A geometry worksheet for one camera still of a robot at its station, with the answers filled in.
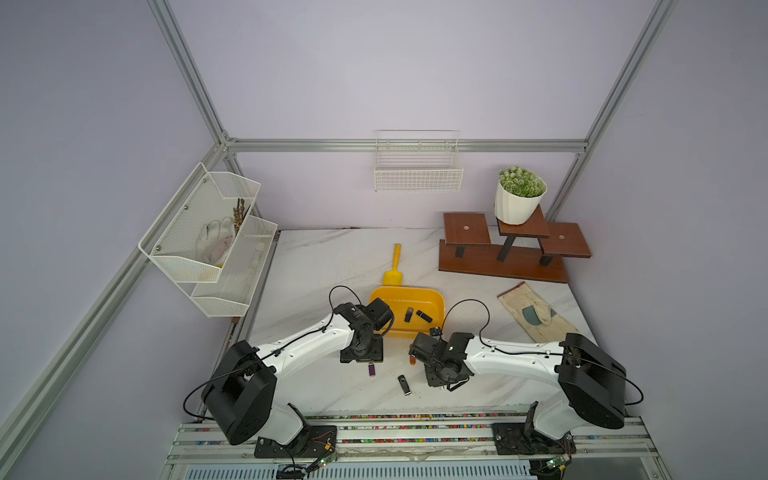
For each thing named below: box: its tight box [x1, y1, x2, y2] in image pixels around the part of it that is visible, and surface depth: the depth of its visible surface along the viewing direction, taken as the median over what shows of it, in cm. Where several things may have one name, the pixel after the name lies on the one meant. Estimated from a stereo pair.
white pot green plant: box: [494, 166, 548, 225], surface depth 85 cm
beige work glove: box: [497, 281, 578, 343], surface depth 98 cm
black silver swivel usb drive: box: [397, 374, 411, 396], surface depth 84 cm
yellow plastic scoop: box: [382, 243, 403, 287], surface depth 110 cm
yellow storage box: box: [370, 286, 446, 338], surface depth 98 cm
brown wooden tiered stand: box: [438, 205, 592, 283], surface depth 104 cm
